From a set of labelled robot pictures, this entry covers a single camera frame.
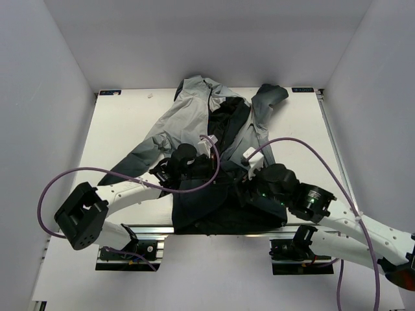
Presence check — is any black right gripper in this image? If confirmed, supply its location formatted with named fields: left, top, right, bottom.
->
left=229, top=163, right=289, bottom=207

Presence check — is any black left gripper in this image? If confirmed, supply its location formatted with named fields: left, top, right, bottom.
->
left=179, top=154, right=233, bottom=186

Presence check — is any grey gradient zip jacket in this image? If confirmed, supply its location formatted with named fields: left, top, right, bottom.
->
left=97, top=75, right=289, bottom=235

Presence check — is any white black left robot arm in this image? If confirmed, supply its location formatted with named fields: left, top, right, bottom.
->
left=54, top=141, right=220, bottom=259

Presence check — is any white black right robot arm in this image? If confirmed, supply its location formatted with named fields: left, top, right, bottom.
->
left=236, top=164, right=414, bottom=291

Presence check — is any right blue table label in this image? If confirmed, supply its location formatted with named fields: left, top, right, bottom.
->
left=291, top=87, right=314, bottom=93

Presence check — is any blue table label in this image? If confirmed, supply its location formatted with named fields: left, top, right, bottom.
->
left=99, top=89, right=121, bottom=96
left=291, top=87, right=314, bottom=93

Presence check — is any left blue table label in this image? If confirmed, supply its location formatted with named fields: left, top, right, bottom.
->
left=99, top=89, right=121, bottom=96

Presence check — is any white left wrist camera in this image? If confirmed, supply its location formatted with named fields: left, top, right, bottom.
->
left=196, top=135, right=218, bottom=157

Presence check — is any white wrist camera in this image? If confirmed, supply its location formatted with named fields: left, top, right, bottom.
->
left=196, top=135, right=218, bottom=157
left=242, top=147, right=264, bottom=180

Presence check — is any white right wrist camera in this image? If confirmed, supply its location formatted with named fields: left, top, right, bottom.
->
left=242, top=147, right=264, bottom=180

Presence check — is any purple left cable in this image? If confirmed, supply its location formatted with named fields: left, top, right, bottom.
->
left=37, top=134, right=222, bottom=271

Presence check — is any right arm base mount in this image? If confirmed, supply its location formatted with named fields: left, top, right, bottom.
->
left=269, top=238, right=334, bottom=276

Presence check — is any aluminium front table rail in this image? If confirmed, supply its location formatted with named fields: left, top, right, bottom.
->
left=58, top=223, right=369, bottom=236

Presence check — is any aluminium table rail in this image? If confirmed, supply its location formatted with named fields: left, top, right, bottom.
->
left=315, top=89, right=363, bottom=216
left=58, top=223, right=369, bottom=236

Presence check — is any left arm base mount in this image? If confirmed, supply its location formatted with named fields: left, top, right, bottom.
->
left=95, top=235, right=165, bottom=272

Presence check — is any aluminium right table rail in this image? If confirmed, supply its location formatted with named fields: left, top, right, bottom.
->
left=315, top=89, right=363, bottom=216

